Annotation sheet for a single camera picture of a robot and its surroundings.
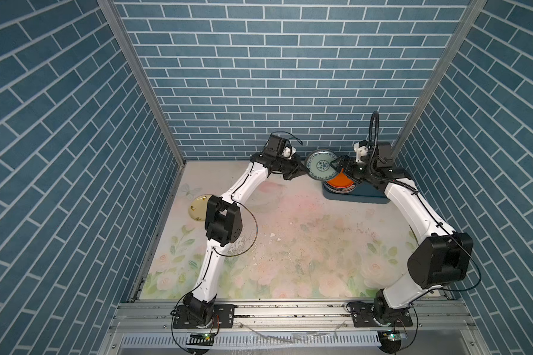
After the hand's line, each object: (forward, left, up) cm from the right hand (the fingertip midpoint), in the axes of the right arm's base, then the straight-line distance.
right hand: (339, 167), depth 84 cm
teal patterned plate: (+5, +7, -4) cm, 10 cm away
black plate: (+7, -6, -22) cm, 24 cm away
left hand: (0, +9, -3) cm, 9 cm away
